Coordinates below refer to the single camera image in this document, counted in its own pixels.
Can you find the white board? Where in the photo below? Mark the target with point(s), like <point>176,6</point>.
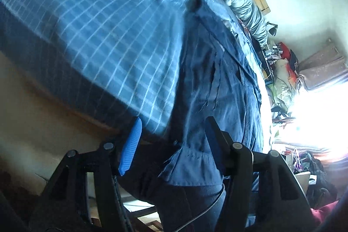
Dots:
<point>138,204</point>

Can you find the brown leather sofa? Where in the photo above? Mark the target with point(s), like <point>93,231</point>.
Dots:
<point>320,71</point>

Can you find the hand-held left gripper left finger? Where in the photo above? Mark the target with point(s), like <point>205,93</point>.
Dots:
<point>130,145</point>

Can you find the pile of bags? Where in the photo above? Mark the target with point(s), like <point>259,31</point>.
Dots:
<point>312,166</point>

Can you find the maroon cloth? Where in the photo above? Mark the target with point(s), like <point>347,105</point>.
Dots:
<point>325,214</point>

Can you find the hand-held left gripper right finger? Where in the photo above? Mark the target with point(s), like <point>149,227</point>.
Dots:
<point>217,145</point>

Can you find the blue grid star bed sheet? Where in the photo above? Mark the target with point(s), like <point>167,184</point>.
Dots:
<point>81,31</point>

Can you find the white box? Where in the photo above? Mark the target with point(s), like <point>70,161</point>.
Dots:
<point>303,179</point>

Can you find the beige bed base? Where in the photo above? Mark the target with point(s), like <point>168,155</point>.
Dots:
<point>40,112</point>

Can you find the pile of pale bedding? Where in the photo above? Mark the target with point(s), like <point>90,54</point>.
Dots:
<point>282,90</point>

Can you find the black desk lamp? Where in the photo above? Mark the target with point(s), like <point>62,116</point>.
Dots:
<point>272,28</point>

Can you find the red and black bag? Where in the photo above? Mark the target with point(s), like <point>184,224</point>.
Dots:
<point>288,54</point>

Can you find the navy blue garment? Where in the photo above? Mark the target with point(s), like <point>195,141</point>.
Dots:
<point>217,71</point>

